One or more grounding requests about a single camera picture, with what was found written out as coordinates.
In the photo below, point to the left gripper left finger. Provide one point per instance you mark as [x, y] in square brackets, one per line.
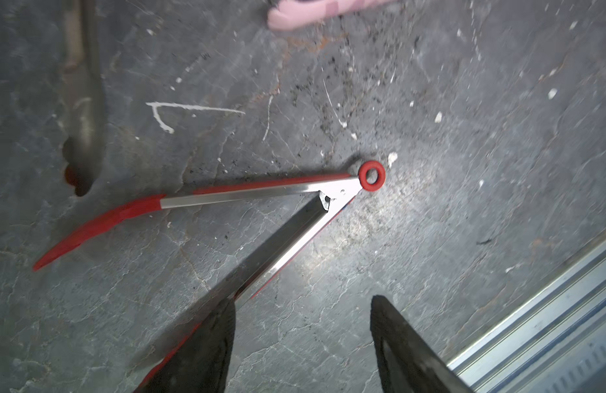
[201, 362]

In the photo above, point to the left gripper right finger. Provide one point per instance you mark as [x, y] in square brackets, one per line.
[405, 362]

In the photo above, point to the red silicone tip tongs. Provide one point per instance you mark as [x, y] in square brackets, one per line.
[217, 243]

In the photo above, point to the pink tip small tongs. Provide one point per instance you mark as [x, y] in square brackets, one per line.
[291, 15]

